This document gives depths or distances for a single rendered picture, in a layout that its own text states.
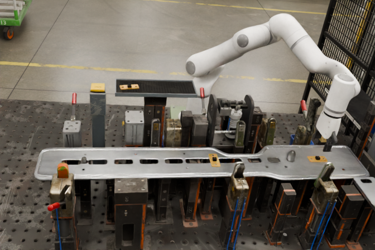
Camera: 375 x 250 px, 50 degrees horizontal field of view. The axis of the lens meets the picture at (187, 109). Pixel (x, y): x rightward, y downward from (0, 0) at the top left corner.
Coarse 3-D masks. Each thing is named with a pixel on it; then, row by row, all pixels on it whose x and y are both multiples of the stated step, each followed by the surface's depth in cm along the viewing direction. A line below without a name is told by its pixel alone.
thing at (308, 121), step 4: (312, 100) 178; (316, 100) 180; (312, 104) 179; (316, 104) 176; (320, 104) 176; (308, 108) 182; (312, 108) 181; (316, 108) 180; (308, 112) 182; (312, 112) 182; (316, 112) 181; (308, 116) 182; (312, 116) 182; (308, 120) 182; (312, 120) 183; (308, 124) 183; (312, 124) 183; (312, 128) 184
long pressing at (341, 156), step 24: (48, 168) 154; (72, 168) 155; (96, 168) 157; (120, 168) 158; (144, 168) 160; (168, 168) 161; (192, 168) 163; (216, 168) 164; (264, 168) 167; (288, 168) 169; (312, 168) 171; (336, 168) 172; (360, 168) 174
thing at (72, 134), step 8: (64, 128) 167; (72, 128) 167; (80, 128) 173; (64, 136) 166; (72, 136) 167; (80, 136) 173; (64, 144) 168; (72, 144) 169; (80, 144) 173; (72, 160) 174
